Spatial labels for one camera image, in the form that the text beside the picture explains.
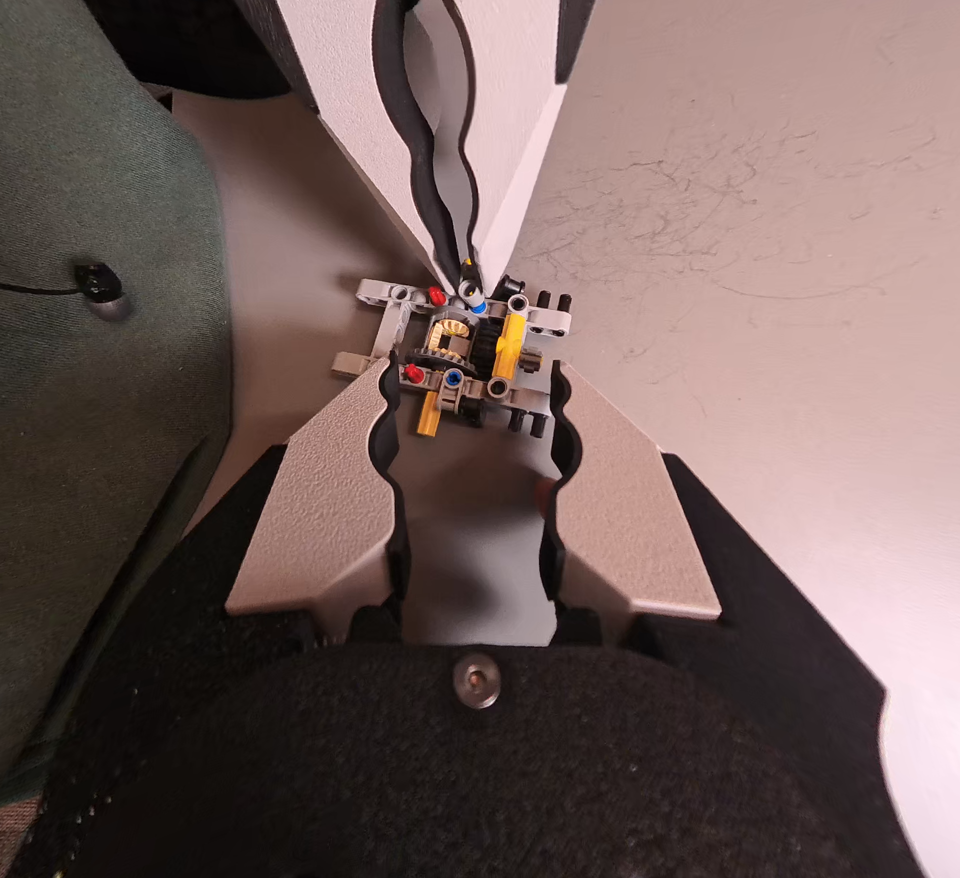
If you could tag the person's right hand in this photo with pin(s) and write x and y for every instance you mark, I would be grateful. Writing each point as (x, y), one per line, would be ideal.
(546, 494)

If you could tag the black mesh office chair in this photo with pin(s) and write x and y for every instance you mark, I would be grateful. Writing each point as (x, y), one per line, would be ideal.
(172, 15)

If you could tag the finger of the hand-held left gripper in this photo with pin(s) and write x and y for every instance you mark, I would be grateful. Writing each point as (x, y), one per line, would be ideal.
(517, 30)
(330, 30)

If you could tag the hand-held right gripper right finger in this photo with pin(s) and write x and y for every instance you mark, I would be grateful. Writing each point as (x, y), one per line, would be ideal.
(637, 533)

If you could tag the person's green sweatshirt torso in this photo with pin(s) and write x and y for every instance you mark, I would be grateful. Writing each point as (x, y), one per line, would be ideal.
(97, 405)

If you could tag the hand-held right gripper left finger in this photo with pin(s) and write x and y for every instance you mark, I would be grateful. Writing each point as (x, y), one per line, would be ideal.
(315, 518)

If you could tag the small grey lego differential assembly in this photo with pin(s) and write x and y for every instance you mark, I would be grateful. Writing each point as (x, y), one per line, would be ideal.
(450, 345)

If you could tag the small grey lego connector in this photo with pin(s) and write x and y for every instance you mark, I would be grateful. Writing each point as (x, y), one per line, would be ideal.
(471, 287)

